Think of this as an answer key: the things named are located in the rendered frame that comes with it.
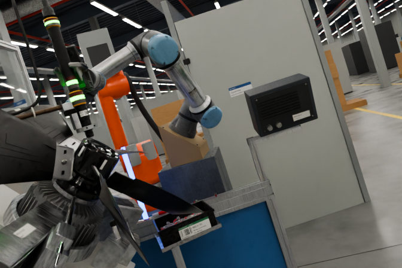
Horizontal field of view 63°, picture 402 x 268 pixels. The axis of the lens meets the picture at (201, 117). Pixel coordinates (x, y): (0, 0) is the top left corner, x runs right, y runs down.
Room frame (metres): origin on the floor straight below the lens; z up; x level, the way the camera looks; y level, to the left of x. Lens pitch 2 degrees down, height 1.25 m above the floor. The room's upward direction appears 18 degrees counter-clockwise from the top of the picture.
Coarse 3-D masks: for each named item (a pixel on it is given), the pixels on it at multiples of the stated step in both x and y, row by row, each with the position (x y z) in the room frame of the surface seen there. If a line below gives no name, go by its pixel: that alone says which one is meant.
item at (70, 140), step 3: (69, 138) 1.01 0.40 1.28; (72, 138) 1.01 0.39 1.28; (63, 141) 1.00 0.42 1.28; (66, 141) 1.00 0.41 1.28; (69, 141) 1.00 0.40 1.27; (72, 141) 1.00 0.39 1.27; (75, 141) 1.00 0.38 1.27; (78, 141) 1.00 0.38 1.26; (60, 144) 0.99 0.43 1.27; (63, 144) 0.99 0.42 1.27; (66, 144) 0.99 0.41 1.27; (69, 144) 0.99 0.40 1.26; (75, 144) 1.00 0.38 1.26; (78, 144) 1.00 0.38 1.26; (72, 147) 0.99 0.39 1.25; (75, 147) 0.99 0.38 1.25
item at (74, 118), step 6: (66, 108) 1.01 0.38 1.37; (72, 108) 1.02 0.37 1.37; (66, 114) 1.01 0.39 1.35; (72, 114) 1.02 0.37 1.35; (72, 120) 1.02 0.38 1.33; (78, 120) 1.03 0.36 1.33; (78, 126) 1.02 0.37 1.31; (90, 126) 1.02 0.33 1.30; (96, 126) 1.04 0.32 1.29; (78, 132) 1.03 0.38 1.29
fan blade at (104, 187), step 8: (104, 184) 0.73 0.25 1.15; (104, 192) 0.68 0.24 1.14; (104, 200) 0.64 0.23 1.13; (112, 200) 0.70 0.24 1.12; (112, 208) 0.66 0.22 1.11; (112, 216) 0.84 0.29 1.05; (120, 216) 0.69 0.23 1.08; (120, 224) 0.79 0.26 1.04; (128, 232) 0.66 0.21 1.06; (136, 248) 0.74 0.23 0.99; (144, 256) 0.70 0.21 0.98
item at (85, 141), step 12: (84, 144) 0.91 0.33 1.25; (96, 144) 0.97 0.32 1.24; (84, 156) 0.90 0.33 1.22; (96, 156) 0.90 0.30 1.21; (108, 156) 0.91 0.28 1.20; (84, 168) 0.90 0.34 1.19; (96, 168) 0.90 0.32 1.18; (108, 168) 0.93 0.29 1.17; (60, 180) 0.90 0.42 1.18; (72, 180) 0.91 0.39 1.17; (84, 180) 0.91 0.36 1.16; (72, 192) 0.88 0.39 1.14; (84, 192) 0.89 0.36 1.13
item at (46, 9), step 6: (42, 0) 1.04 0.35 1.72; (48, 6) 1.04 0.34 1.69; (42, 12) 1.04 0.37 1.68; (48, 12) 1.04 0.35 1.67; (78, 108) 1.03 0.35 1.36; (84, 108) 1.04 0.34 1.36; (78, 114) 1.04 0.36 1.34; (84, 114) 1.04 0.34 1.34; (84, 120) 1.04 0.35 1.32; (84, 126) 1.04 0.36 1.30; (90, 132) 1.04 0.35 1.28
